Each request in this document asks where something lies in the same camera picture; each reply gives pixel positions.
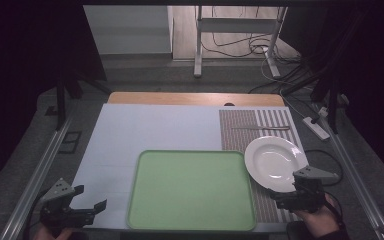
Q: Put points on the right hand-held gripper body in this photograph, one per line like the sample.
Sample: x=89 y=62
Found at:
x=310 y=195

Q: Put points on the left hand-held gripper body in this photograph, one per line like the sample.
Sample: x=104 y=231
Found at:
x=57 y=213

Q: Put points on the white plate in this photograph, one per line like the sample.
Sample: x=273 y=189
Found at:
x=270 y=160

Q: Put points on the person's left hand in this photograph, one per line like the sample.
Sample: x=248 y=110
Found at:
x=49 y=235

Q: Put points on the person's right hand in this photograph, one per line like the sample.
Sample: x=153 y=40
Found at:
x=321 y=221

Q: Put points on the white power strip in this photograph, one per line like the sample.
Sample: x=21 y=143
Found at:
x=316 y=128

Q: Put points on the striped placemat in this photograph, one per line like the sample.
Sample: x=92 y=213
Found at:
x=240 y=133

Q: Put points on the black stand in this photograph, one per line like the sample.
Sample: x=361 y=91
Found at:
x=60 y=103
x=333 y=100

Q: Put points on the green tray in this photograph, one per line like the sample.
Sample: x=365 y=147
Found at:
x=190 y=190

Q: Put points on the white table sheet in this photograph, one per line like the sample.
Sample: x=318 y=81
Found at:
x=146 y=130

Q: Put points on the wooden table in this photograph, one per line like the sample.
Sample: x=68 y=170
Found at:
x=193 y=99

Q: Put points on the white cabinet panel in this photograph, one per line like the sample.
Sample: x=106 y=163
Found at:
x=126 y=30

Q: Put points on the aluminium rail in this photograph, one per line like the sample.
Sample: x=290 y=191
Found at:
x=33 y=180
x=356 y=180

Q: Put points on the white metal desk frame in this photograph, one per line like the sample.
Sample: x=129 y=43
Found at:
x=233 y=25

